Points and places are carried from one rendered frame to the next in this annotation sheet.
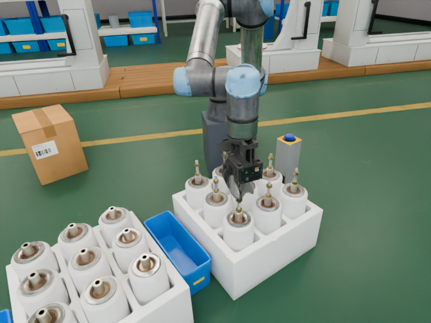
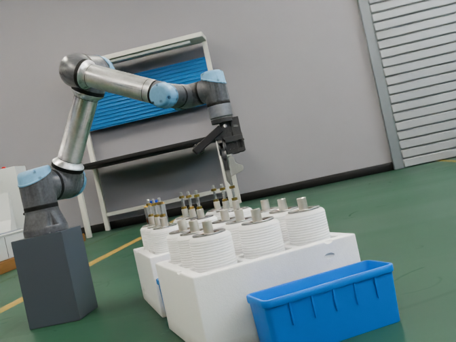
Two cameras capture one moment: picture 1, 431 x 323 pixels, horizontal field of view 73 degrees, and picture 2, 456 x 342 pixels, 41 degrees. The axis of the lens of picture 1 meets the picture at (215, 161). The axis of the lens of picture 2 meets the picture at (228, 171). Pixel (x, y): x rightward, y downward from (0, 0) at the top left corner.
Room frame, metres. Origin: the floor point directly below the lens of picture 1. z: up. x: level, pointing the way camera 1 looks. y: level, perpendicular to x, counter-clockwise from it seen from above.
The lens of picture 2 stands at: (0.10, 1.79, 0.38)
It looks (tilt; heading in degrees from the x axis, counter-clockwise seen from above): 0 degrees down; 287
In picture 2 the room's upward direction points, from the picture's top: 12 degrees counter-clockwise
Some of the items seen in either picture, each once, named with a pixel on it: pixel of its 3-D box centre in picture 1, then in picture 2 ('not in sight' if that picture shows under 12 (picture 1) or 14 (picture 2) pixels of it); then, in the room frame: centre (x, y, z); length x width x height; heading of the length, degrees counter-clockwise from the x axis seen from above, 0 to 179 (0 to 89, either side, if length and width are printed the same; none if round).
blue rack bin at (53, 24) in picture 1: (59, 23); not in sight; (5.28, 2.46, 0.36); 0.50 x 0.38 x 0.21; 10
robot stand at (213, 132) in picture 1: (222, 142); (55, 275); (1.34, -0.04, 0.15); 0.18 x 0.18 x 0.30; 10
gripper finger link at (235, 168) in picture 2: (235, 190); (234, 169); (0.64, -0.05, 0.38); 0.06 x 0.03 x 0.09; 20
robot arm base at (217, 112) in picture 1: (221, 106); (43, 219); (1.34, -0.04, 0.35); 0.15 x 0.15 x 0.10
